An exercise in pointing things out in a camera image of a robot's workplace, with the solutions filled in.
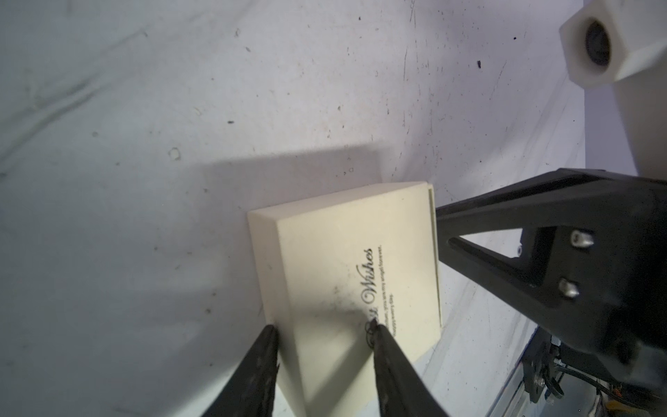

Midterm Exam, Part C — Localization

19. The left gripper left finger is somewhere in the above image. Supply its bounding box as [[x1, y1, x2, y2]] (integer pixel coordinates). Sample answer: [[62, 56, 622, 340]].
[[203, 325, 279, 417]]

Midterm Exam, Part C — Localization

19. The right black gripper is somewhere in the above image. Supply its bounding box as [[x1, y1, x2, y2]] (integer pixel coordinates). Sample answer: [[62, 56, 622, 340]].
[[435, 169, 666, 389]]

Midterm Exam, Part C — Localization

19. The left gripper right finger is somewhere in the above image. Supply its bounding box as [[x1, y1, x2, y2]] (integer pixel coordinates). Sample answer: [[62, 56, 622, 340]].
[[368, 324, 447, 417]]

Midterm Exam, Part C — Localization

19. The cream drawer jewelry box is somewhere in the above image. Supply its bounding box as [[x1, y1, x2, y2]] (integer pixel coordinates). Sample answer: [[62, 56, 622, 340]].
[[248, 182, 442, 416]]

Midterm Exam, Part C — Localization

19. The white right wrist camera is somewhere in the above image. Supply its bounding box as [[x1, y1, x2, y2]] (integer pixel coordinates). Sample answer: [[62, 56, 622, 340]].
[[559, 1, 666, 89]]

